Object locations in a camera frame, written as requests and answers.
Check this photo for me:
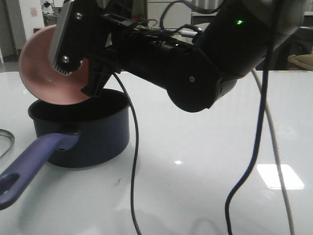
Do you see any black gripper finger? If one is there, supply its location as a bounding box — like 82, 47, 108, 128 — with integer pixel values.
49, 0, 112, 75

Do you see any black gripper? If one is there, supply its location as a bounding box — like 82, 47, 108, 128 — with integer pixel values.
81, 14, 237, 113

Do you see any pink bowl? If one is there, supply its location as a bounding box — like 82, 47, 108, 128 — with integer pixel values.
19, 25, 89, 105

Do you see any glass lid blue knob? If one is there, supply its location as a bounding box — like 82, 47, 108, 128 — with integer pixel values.
0, 128, 15, 161

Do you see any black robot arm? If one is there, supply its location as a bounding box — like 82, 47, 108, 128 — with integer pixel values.
48, 0, 304, 112

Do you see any person in white clothes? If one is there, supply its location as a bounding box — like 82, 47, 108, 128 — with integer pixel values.
42, 0, 54, 14

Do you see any dark blue saucepan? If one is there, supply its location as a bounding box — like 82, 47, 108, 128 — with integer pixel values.
0, 89, 130, 210

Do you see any white cabinet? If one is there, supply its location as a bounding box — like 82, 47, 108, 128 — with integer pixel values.
147, 0, 191, 29

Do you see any dark counter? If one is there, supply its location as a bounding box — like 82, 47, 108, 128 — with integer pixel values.
190, 11, 217, 25

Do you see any olive cushion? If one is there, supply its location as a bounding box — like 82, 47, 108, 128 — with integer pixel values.
288, 54, 313, 71

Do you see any pink wall notice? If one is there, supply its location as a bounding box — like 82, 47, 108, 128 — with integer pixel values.
30, 7, 38, 17

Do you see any grey cable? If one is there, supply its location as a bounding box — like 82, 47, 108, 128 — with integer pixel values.
251, 68, 295, 235

